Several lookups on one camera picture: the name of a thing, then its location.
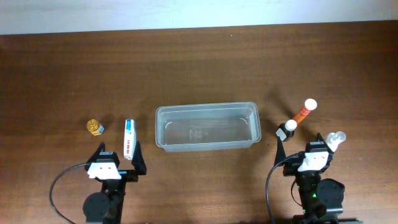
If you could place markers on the gold lid small jar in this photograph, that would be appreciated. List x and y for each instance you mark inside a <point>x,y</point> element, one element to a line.
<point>94,127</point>

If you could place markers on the orange tube white cap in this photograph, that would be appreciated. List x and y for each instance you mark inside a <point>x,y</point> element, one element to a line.
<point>309,105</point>

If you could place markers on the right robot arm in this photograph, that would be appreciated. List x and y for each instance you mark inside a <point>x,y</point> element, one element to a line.
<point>320,199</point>

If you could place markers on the clear plastic container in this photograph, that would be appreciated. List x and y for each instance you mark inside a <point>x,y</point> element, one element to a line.
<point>207,127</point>

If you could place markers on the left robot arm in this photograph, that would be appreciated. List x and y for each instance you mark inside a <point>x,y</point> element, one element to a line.
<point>106,206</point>

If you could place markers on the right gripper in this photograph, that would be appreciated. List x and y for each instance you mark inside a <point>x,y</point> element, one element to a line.
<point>291,167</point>

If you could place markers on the dark bottle white cap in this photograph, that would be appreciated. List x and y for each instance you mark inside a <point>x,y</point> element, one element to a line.
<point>286,130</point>

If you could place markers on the white blue medicine box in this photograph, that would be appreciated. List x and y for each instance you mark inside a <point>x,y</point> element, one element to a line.
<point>130,139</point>

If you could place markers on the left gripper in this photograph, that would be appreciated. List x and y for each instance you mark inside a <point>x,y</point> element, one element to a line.
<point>138,163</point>

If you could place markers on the white spray bottle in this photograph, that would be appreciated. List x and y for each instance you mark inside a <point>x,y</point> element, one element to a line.
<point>333,140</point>

